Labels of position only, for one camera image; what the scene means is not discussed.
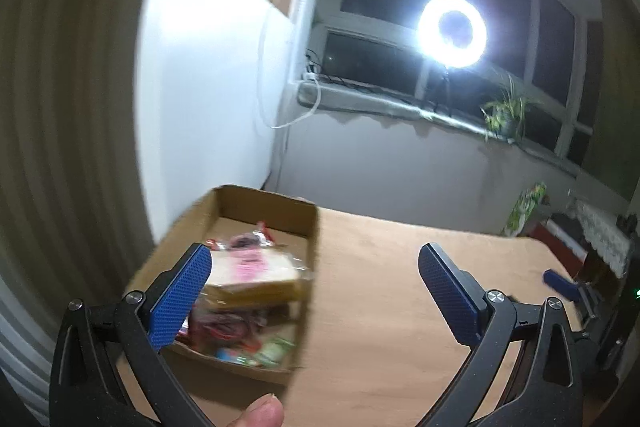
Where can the sliced bread package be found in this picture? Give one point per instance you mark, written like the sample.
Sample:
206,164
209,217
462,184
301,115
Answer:
255,274

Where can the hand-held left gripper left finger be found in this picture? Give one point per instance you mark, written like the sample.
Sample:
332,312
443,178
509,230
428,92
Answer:
180,302

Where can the grey windowsill cloth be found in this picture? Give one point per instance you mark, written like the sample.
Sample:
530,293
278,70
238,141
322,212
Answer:
400,107

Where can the white lace cloth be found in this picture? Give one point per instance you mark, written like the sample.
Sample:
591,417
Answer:
602,237

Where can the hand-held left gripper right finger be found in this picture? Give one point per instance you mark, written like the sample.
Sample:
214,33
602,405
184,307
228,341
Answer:
450,297

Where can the red box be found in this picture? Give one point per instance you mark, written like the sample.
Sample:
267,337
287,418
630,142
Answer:
555,242

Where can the person's left hand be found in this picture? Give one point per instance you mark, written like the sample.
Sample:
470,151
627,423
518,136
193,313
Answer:
262,413

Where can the brown cardboard box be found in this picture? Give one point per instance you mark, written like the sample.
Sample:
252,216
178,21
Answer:
300,227

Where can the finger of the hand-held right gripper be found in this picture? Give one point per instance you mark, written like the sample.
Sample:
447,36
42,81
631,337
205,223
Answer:
589,302
560,284

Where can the potted spider plant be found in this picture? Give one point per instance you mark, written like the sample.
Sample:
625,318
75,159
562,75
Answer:
507,114

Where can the teal snack packet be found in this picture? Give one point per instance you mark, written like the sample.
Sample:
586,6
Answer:
232,353

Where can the white power strip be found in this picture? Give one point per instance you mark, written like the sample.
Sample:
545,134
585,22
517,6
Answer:
311,76

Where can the green paper box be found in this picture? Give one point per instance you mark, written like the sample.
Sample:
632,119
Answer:
522,209

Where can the white cabinet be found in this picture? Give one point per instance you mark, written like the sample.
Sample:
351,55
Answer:
200,82

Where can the black tripod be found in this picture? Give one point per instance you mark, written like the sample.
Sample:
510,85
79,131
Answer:
445,89

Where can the dark red snack packet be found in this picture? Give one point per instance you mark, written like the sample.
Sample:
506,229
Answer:
225,324

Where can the green snack packet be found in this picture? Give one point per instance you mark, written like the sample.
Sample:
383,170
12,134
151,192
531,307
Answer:
275,351

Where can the ribbed beige panel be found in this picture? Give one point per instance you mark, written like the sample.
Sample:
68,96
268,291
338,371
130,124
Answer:
65,157

